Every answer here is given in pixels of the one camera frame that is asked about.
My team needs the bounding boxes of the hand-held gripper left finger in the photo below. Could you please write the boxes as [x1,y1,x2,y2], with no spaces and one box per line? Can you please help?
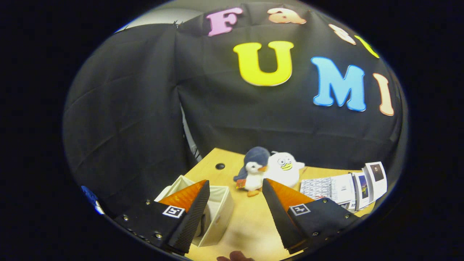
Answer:
[113,179,211,254]

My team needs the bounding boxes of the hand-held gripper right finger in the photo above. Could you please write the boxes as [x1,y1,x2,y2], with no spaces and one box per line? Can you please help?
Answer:
[262,178,363,254]

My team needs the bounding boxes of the beige fabric storage box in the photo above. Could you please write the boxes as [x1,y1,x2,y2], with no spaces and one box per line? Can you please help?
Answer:
[154,175,235,248]

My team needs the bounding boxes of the white duck plush toy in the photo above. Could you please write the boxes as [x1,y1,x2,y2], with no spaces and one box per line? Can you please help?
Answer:
[264,152,306,189]

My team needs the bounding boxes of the grey patterned white book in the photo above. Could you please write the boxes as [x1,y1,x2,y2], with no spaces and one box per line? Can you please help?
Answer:
[300,174,354,205]

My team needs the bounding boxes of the grey penguin plush toy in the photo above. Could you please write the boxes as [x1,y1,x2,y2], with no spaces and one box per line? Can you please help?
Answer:
[233,146,270,197]

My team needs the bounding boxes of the white book blue picture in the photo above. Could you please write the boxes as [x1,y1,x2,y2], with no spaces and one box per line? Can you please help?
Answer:
[350,172,371,211]

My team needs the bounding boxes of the blue pink printed object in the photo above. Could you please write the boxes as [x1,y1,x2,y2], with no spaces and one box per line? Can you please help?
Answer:
[80,186,105,215]

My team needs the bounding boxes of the white book dark picture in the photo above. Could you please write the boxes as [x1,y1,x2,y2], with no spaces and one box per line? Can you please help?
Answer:
[362,162,388,202]

